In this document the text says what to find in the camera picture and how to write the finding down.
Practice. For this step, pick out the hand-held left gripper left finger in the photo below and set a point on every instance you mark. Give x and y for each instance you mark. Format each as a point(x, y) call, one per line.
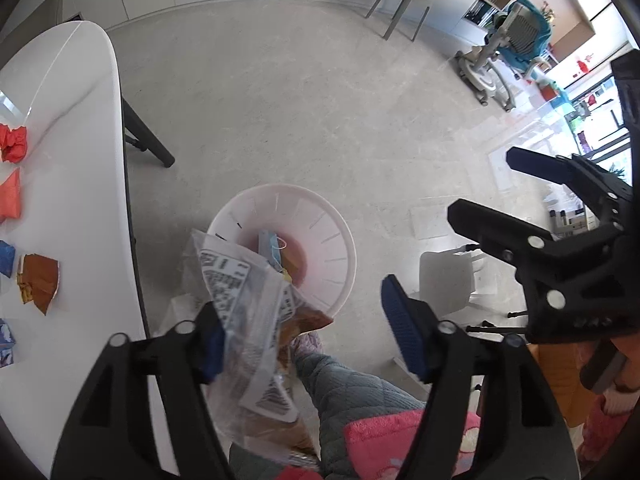
point(212, 346)

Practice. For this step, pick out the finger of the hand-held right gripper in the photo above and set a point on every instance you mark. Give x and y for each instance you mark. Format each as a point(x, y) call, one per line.
point(545, 165)
point(480, 222)

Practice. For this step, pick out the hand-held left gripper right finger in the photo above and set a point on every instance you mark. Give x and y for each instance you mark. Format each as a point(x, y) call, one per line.
point(400, 320)

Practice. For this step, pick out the clear printed plastic bag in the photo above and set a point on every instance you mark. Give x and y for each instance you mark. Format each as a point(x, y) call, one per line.
point(250, 320)

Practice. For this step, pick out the orange-brown snack wrapper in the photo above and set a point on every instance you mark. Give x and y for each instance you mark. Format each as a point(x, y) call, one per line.
point(307, 321)

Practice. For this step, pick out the white plastic waste bin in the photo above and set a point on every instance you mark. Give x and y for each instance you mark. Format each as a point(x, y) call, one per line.
point(320, 220)

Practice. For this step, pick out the orange-red packet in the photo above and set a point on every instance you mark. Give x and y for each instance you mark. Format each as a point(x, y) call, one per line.
point(10, 195)

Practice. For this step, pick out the person's right hand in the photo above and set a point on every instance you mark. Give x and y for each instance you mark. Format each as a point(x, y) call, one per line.
point(627, 360)

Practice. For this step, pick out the white chair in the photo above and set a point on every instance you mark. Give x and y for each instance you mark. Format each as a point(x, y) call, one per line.
point(447, 280)

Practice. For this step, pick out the teal quilted trouser leg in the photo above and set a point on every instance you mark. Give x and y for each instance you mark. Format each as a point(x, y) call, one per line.
point(350, 390)

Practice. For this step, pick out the purple slipper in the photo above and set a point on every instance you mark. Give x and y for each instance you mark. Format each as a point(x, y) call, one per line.
point(307, 346)

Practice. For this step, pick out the orange-brown panel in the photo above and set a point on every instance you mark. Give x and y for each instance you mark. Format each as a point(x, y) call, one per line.
point(562, 385)

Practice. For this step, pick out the blue face mask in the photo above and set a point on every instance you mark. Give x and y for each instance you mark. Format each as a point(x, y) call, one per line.
point(272, 250)

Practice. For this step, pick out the pink floral garment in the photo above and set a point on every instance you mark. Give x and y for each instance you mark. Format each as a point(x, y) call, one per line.
point(380, 440)

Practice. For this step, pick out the blue and grey high chair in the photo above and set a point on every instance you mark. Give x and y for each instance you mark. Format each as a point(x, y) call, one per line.
point(517, 42)

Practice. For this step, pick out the brown-orange torn wrapper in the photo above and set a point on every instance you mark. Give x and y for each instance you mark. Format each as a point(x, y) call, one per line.
point(40, 280)

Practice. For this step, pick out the blue and white packet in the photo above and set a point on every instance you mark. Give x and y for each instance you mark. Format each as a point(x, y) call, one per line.
point(6, 342)

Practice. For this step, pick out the thin black table leg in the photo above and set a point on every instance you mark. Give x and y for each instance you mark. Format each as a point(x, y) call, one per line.
point(136, 144)

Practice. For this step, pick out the grey stool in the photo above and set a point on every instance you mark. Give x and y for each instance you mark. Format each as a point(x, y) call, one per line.
point(397, 2)

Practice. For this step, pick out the thick black table leg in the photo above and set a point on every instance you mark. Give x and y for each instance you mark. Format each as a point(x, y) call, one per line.
point(147, 135)

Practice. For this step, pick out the blue wrapper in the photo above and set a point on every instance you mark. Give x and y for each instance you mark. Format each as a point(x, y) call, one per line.
point(6, 257)

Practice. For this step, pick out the red crumpled wrapper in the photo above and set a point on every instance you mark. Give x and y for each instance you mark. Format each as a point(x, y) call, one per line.
point(12, 142)

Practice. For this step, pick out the wooden wall shelf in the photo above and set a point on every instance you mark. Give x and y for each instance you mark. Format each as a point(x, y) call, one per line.
point(545, 0)

